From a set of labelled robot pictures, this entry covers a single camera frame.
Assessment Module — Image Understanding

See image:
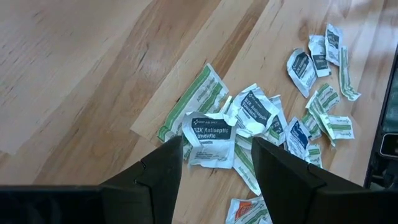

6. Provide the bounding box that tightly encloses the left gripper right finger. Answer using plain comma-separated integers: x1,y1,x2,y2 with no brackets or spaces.
251,136,364,224

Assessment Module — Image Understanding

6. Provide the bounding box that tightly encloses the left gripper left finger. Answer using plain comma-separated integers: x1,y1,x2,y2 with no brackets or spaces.
101,135,184,224

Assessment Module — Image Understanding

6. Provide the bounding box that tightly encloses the green striped bandage packet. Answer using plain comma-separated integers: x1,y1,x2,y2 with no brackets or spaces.
306,143,323,169
306,83,341,125
233,136,262,197
221,95,234,115
320,114,355,147
300,111,323,141
338,46,361,102
157,63,230,143

